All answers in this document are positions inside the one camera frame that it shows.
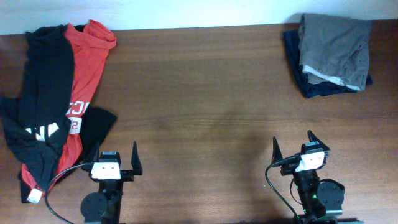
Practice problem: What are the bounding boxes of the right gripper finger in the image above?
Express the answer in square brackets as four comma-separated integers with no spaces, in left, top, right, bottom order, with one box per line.
[307,130,330,151]
[271,136,283,165]

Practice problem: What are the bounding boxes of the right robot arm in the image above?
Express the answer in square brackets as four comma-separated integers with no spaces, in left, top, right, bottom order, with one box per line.
[264,130,362,224]

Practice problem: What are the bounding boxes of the black camera cable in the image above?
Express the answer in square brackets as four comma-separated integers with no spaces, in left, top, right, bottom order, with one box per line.
[264,154,302,220]
[44,162,94,224]

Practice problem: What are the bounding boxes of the grey folded garment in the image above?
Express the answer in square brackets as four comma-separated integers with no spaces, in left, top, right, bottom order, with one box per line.
[298,13,373,91]

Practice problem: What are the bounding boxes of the black t-shirt white letters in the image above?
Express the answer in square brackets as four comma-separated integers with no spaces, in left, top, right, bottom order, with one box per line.
[1,25,74,190]

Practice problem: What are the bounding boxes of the red t-shirt white print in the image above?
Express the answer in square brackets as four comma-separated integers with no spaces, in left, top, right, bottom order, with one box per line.
[21,19,118,204]

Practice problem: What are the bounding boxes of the right black camera cable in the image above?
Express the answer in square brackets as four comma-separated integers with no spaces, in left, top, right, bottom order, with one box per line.
[264,154,302,220]

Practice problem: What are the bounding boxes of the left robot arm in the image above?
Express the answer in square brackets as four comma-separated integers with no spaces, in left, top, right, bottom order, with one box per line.
[80,143,143,224]

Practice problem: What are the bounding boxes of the left black camera cable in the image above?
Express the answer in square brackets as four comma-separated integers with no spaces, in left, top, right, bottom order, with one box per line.
[44,162,94,224]

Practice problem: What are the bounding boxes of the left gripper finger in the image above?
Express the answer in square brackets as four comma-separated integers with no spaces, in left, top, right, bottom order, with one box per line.
[131,141,143,175]
[88,142,100,162]

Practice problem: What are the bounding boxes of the black garment under pile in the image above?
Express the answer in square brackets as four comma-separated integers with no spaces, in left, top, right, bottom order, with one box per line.
[19,106,117,203]

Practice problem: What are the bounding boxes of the navy folded garment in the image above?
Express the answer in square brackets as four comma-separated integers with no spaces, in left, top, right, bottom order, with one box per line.
[283,30,372,98]

